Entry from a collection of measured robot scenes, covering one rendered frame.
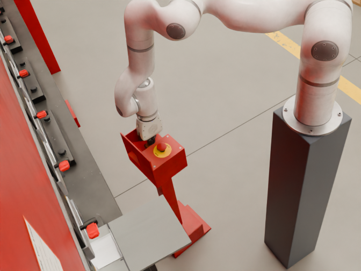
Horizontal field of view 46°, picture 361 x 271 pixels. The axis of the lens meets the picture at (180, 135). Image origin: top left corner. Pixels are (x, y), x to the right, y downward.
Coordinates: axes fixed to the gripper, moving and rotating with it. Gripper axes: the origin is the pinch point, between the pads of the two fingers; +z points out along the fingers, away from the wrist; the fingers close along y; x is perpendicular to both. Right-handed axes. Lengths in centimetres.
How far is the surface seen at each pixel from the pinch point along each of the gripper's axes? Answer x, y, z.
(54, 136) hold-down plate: 16.0, -32.4, -13.5
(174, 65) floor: 103, 89, 67
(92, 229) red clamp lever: -54, -48, -53
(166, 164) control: -15.1, -3.7, -1.6
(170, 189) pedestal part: -8.2, 1.1, 26.6
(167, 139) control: -6.9, 3.5, -4.1
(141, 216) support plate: -41, -31, -23
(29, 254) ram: -79, -60, -95
